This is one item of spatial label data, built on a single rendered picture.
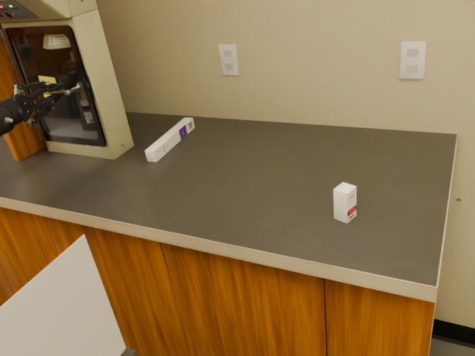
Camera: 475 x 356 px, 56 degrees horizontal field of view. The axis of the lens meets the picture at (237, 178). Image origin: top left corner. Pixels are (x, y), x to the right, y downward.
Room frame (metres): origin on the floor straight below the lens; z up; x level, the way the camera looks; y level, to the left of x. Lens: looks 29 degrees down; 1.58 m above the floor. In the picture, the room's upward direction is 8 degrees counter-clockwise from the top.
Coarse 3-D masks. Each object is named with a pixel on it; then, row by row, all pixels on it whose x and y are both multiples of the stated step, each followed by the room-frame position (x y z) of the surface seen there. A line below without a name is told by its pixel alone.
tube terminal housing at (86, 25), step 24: (72, 0) 1.39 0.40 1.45; (24, 24) 1.48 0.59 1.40; (48, 24) 1.43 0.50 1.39; (72, 24) 1.38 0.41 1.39; (96, 24) 1.45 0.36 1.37; (96, 48) 1.43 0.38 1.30; (96, 72) 1.41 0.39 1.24; (96, 96) 1.38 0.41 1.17; (120, 96) 1.47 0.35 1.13; (120, 120) 1.45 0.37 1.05; (48, 144) 1.53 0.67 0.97; (72, 144) 1.47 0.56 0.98; (120, 144) 1.42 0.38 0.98
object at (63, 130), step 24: (24, 48) 1.49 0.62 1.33; (48, 48) 1.43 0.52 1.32; (72, 48) 1.38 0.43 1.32; (24, 72) 1.51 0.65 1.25; (48, 72) 1.45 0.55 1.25; (72, 72) 1.39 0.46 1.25; (72, 96) 1.41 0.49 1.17; (48, 120) 1.49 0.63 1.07; (72, 120) 1.43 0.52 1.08; (96, 120) 1.37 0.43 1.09; (96, 144) 1.39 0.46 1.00
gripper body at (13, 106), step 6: (12, 96) 1.26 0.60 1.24; (18, 96) 1.26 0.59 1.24; (24, 96) 1.28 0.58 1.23; (6, 102) 1.22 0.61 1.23; (12, 102) 1.23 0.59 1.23; (18, 102) 1.25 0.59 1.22; (30, 102) 1.29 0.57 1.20; (12, 108) 1.21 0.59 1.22; (18, 108) 1.22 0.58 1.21; (24, 108) 1.26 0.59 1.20; (12, 114) 1.20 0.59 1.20; (18, 114) 1.21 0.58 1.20; (24, 114) 1.26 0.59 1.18; (30, 114) 1.27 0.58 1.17; (18, 120) 1.21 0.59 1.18; (24, 120) 1.25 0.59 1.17
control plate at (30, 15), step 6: (6, 6) 1.39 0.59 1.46; (18, 6) 1.37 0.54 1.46; (0, 12) 1.43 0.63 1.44; (6, 12) 1.42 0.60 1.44; (12, 12) 1.41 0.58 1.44; (18, 12) 1.40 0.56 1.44; (24, 12) 1.39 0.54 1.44; (30, 12) 1.38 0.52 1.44; (0, 18) 1.47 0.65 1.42; (6, 18) 1.46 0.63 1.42; (12, 18) 1.45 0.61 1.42; (18, 18) 1.44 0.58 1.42; (24, 18) 1.43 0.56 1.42; (30, 18) 1.41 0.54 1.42
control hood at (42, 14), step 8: (0, 0) 1.37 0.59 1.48; (8, 0) 1.36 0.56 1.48; (16, 0) 1.34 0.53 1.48; (24, 0) 1.33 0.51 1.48; (32, 0) 1.32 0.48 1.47; (40, 0) 1.31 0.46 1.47; (48, 0) 1.32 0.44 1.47; (56, 0) 1.34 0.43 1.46; (64, 0) 1.37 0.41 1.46; (32, 8) 1.36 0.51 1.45; (40, 8) 1.35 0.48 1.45; (48, 8) 1.33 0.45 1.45; (56, 8) 1.34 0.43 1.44; (64, 8) 1.36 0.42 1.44; (40, 16) 1.39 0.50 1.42; (48, 16) 1.37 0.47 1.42; (56, 16) 1.36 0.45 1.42; (64, 16) 1.35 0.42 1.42
